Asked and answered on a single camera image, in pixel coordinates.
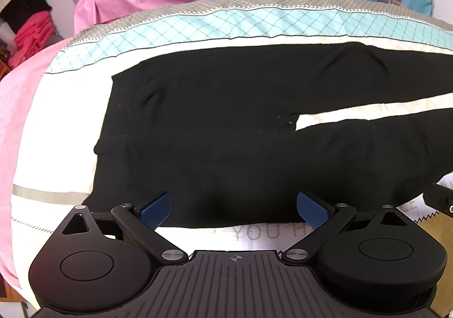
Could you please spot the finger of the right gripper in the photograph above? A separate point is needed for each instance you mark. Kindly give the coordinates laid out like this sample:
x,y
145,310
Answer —
x,y
439,197

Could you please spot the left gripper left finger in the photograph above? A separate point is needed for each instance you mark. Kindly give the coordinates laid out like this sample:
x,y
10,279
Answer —
x,y
139,224

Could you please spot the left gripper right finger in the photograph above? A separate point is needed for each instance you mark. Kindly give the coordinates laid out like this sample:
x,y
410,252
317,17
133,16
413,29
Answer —
x,y
326,221

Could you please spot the black pants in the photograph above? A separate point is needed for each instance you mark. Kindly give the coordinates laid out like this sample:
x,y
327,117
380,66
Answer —
x,y
235,134

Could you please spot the patterned bed sheet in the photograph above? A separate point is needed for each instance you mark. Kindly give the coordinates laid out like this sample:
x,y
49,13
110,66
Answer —
x,y
53,105

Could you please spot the red folded clothes on shelf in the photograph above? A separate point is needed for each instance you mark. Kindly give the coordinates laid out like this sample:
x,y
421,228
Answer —
x,y
32,37

